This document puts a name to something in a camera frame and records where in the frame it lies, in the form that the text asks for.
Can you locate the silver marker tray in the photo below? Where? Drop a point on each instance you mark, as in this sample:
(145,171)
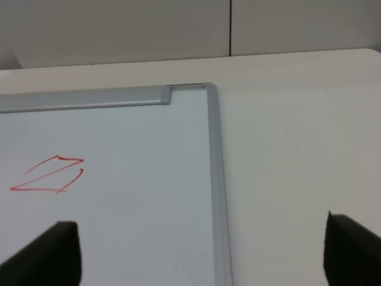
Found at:
(85,99)

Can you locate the silver framed whiteboard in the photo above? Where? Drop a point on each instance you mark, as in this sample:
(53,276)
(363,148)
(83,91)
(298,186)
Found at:
(145,185)

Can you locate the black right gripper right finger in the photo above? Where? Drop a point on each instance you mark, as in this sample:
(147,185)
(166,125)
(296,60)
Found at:
(351,252)

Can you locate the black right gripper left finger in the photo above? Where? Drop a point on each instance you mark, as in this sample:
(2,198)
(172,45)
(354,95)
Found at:
(53,258)

